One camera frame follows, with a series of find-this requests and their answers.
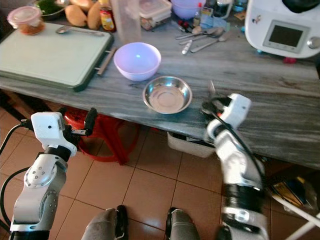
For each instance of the steel fork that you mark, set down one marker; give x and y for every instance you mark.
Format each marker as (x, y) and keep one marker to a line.
(211, 90)

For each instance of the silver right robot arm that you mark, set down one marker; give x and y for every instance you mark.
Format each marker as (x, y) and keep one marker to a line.
(237, 170)

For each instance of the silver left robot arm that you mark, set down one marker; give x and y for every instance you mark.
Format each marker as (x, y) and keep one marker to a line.
(37, 197)

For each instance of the red plastic stool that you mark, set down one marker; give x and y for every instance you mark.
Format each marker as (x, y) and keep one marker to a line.
(110, 135)

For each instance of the stainless steel bowl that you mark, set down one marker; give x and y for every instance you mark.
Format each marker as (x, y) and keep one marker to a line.
(167, 95)

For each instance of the white plastic bin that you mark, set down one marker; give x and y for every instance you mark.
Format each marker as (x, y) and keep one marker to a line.
(185, 145)

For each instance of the pale green cutting board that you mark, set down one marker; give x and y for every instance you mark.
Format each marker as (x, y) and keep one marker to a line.
(52, 57)

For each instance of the white plastic bowl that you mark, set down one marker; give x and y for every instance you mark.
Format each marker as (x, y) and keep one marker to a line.
(137, 62)

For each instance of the steel spoon on board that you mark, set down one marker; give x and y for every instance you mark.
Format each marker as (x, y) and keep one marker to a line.
(66, 30)

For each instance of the small red object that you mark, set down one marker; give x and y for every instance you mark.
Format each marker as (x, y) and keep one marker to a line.
(289, 60)

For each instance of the small dark seasoning bottle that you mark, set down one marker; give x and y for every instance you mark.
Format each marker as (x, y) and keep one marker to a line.
(197, 15)

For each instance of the brown potato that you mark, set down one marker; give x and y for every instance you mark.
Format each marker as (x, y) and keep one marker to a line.
(75, 16)
(93, 17)

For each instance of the grey left robot leg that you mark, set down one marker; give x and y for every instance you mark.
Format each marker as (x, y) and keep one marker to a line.
(105, 225)

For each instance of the grey robot leg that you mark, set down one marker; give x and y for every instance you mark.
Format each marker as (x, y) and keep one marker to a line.
(182, 227)
(105, 225)

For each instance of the clear tub with orange food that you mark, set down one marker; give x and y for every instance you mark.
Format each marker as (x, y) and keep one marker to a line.
(26, 20)

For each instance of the red sauce bottle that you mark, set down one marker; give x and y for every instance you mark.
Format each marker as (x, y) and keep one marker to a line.
(106, 19)

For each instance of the purple plastic bowl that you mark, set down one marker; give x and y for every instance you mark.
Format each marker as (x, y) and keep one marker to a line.
(186, 7)

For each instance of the clear plastic cup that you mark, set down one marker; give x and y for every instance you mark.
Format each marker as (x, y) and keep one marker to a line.
(126, 22)

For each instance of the bowl of green vegetables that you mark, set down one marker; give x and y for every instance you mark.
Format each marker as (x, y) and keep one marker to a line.
(49, 7)

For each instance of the white kitchen appliance with screen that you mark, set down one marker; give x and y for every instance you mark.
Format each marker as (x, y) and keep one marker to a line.
(280, 25)

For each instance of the clear lidded food box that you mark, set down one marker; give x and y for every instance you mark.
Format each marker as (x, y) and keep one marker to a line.
(155, 12)

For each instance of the yellow and blue packet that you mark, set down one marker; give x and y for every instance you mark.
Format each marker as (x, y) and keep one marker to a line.
(287, 192)

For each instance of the grey right robot leg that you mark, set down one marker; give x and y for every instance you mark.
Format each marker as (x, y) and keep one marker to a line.
(182, 227)

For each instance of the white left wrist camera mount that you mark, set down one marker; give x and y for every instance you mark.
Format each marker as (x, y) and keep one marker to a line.
(47, 127)

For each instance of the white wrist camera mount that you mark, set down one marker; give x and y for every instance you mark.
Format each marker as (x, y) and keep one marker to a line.
(47, 127)
(237, 107)

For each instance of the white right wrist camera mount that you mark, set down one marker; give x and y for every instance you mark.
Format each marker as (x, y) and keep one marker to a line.
(237, 107)

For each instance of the white metal frame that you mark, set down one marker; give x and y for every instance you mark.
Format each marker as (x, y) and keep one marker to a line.
(300, 215)

